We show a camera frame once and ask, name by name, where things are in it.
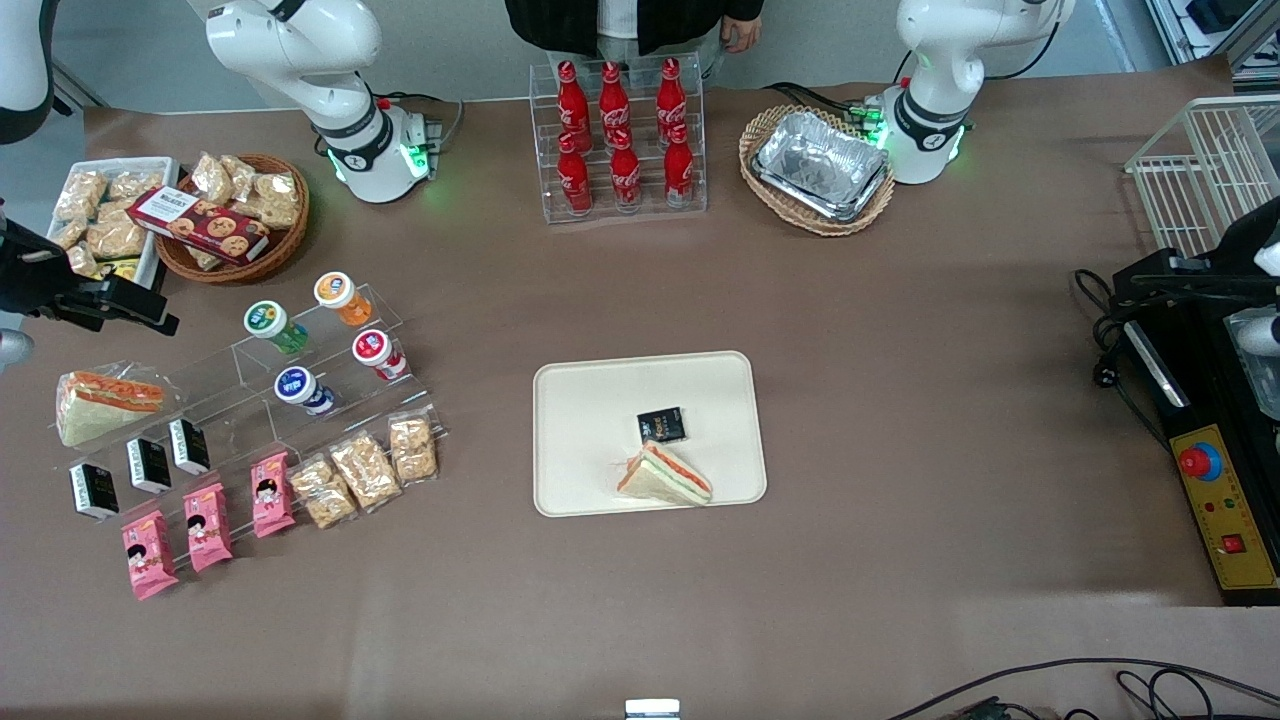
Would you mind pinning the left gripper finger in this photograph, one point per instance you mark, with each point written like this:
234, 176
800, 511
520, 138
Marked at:
1198, 268
1150, 268

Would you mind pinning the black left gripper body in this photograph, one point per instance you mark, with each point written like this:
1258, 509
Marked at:
1243, 247

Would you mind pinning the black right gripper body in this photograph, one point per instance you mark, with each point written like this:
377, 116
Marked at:
27, 272

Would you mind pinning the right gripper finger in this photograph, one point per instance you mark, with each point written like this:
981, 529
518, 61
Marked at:
140, 308
85, 321

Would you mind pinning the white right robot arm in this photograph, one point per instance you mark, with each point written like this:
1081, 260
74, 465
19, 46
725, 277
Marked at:
300, 40

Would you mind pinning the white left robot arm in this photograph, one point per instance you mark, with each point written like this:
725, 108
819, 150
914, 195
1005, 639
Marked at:
935, 60

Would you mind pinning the green gum bottle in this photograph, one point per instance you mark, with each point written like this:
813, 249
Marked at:
275, 327

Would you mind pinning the blue gum bottle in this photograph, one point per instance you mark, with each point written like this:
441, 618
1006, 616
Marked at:
305, 390

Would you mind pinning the orange gum bottle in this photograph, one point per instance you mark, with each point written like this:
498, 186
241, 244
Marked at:
343, 297

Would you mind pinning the red gum bottle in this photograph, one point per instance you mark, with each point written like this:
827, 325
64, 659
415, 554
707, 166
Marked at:
380, 353

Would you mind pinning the wicker basket with foil tray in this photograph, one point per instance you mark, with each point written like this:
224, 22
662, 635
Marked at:
830, 225

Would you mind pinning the silver foil tray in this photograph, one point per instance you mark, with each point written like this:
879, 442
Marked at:
820, 165

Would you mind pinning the cream plastic tray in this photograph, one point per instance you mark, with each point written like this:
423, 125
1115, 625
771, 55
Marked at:
590, 420

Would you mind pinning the bystander's bare hand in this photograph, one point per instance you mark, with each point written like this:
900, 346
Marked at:
743, 33

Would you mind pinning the yellow snack pack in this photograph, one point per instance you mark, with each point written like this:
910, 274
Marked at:
122, 268

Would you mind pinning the clear-wrapped rice cracker pack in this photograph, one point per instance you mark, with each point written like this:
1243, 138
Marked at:
365, 470
204, 259
66, 233
413, 448
135, 185
272, 198
115, 238
212, 178
80, 195
80, 262
323, 490

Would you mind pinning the wrapped triangle sandwich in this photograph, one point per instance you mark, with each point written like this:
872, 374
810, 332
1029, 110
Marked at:
105, 405
665, 478

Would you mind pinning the silver machine lever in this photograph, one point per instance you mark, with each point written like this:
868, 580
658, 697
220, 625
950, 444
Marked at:
1155, 362

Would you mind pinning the red cookie box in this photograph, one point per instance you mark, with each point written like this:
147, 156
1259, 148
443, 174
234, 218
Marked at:
200, 225

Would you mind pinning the clear acrylic tiered stand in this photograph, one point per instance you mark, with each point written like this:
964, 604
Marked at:
235, 395

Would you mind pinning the black machine with yellow panel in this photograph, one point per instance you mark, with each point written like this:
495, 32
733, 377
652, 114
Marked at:
1210, 400

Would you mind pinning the white plastic bin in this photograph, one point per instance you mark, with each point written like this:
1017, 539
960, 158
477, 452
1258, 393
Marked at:
155, 172

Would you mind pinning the round wicker snack basket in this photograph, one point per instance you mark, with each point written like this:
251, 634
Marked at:
270, 250

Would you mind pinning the black tissue pack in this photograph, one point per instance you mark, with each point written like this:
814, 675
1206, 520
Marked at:
662, 425
189, 446
94, 490
149, 465

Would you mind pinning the red emergency stop button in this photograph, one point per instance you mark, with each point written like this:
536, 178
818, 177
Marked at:
1200, 461

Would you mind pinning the pink snack pack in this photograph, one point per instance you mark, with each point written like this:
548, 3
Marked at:
272, 493
149, 555
208, 525

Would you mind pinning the clear acrylic bottle rack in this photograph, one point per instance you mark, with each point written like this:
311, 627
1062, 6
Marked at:
545, 205

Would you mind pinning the red cola bottle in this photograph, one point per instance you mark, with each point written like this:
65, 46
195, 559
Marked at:
671, 95
679, 168
572, 100
575, 180
626, 175
613, 100

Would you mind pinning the person in black jacket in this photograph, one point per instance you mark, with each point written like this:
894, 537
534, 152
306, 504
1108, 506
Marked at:
550, 25

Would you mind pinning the small white device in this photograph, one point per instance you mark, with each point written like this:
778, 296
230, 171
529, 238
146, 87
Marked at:
652, 709

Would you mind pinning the metal frame shelf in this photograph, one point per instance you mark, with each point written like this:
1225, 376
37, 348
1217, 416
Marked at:
1215, 30

